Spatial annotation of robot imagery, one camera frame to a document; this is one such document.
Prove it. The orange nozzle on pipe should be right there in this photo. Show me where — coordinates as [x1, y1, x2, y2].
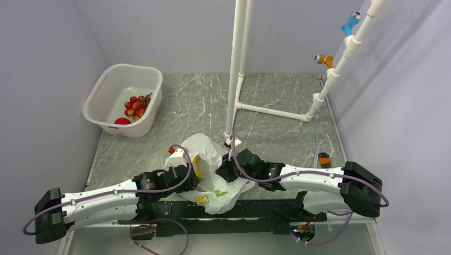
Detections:
[314, 54, 334, 69]

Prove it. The yellow fake fruit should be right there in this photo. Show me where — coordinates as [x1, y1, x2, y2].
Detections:
[192, 155, 205, 181]

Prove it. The white plastic basin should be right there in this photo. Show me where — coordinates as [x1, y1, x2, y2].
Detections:
[82, 64, 163, 138]

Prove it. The silver wrench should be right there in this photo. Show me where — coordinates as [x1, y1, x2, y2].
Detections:
[312, 134, 325, 168]

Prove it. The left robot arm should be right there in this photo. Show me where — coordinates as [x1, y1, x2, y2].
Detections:
[33, 165, 200, 244]

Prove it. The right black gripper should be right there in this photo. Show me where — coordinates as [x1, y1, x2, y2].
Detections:
[216, 150, 260, 183]

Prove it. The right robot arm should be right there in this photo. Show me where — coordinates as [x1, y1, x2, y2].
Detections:
[216, 149, 389, 220]

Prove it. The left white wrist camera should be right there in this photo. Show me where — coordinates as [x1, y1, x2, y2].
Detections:
[168, 146, 190, 168]

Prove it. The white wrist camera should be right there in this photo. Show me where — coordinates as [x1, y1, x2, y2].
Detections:
[168, 146, 190, 168]
[224, 137, 243, 154]

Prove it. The white plastic bag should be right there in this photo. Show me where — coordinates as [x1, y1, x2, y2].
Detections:
[180, 133, 255, 215]

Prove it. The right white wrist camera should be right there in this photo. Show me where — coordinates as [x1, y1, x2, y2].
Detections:
[224, 137, 243, 154]

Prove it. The blue nozzle on pipe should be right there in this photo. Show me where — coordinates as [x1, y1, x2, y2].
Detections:
[341, 12, 362, 37]

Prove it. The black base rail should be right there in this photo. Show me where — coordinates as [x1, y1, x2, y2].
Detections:
[118, 199, 327, 235]

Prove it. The orange black brush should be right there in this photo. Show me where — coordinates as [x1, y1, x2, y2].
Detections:
[318, 152, 332, 168]

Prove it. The white PVC pipe frame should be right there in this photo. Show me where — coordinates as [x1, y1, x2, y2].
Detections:
[224, 0, 388, 140]

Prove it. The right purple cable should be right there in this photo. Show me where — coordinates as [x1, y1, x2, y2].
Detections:
[229, 133, 390, 247]

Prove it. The red orange fake fruit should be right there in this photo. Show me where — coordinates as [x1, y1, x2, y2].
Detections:
[124, 93, 153, 121]

